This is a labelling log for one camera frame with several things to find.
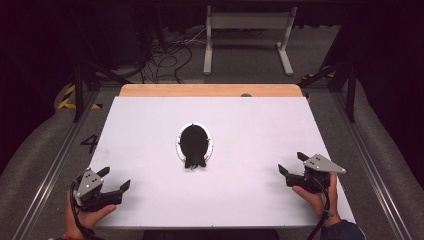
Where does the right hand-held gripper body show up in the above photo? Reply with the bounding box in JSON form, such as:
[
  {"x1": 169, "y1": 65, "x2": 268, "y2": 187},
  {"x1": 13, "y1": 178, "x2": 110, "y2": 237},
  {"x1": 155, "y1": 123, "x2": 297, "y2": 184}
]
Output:
[{"x1": 285, "y1": 152, "x2": 347, "y2": 195}]

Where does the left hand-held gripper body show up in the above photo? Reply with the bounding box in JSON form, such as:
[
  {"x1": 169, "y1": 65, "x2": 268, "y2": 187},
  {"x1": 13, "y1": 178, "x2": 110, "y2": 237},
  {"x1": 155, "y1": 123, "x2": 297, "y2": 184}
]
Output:
[{"x1": 71, "y1": 168, "x2": 124, "y2": 213}]

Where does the person's left hand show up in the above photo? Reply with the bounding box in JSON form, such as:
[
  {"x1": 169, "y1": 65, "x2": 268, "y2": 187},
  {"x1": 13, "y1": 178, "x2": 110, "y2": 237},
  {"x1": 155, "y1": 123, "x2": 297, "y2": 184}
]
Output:
[{"x1": 63, "y1": 191, "x2": 118, "y2": 238}]

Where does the person's right hand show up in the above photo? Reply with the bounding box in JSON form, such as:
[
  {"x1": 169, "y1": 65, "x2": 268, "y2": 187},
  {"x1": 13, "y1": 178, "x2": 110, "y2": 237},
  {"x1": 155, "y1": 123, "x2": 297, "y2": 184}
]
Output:
[{"x1": 291, "y1": 171, "x2": 342, "y2": 228}]

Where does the white board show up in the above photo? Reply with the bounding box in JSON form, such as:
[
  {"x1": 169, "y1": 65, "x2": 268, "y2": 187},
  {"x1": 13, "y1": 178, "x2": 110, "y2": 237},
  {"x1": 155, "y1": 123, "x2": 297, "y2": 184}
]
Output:
[{"x1": 66, "y1": 96, "x2": 357, "y2": 230}]

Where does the black metal stand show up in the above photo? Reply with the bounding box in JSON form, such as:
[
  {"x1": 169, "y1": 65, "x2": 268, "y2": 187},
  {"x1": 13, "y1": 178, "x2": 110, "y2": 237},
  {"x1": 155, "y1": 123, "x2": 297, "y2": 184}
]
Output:
[
  {"x1": 297, "y1": 56, "x2": 358, "y2": 124},
  {"x1": 68, "y1": 49, "x2": 132, "y2": 123}
]

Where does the yellow black hazard tape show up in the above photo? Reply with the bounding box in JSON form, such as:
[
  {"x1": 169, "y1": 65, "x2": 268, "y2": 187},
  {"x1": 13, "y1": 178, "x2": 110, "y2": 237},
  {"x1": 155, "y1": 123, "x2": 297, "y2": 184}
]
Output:
[
  {"x1": 301, "y1": 70, "x2": 336, "y2": 82},
  {"x1": 57, "y1": 84, "x2": 103, "y2": 111}
]

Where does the wooden table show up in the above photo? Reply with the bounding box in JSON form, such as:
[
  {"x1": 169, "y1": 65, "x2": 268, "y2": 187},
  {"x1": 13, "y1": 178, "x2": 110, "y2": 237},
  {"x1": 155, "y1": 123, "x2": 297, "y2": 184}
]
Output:
[{"x1": 118, "y1": 83, "x2": 304, "y2": 98}]

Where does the white metal stand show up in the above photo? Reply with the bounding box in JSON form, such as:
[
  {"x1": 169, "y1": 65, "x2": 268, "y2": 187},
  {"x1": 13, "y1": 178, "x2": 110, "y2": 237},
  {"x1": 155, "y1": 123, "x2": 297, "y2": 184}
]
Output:
[{"x1": 202, "y1": 5, "x2": 299, "y2": 77}]

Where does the aluminium floor rail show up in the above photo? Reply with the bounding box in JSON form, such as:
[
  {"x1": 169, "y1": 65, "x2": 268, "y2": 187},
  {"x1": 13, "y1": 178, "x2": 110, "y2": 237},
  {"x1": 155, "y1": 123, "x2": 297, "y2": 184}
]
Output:
[
  {"x1": 12, "y1": 89, "x2": 102, "y2": 240},
  {"x1": 329, "y1": 89, "x2": 414, "y2": 240}
]

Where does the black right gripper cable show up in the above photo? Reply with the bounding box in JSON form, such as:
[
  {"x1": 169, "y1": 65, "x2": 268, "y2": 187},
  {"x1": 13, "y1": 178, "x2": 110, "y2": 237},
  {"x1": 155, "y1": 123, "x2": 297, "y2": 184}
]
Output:
[{"x1": 306, "y1": 181, "x2": 334, "y2": 240}]

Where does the bundle of floor cables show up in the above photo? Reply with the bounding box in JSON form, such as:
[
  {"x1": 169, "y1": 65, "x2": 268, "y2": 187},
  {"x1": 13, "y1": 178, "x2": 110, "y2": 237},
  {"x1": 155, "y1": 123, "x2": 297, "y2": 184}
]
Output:
[{"x1": 139, "y1": 28, "x2": 208, "y2": 85}]

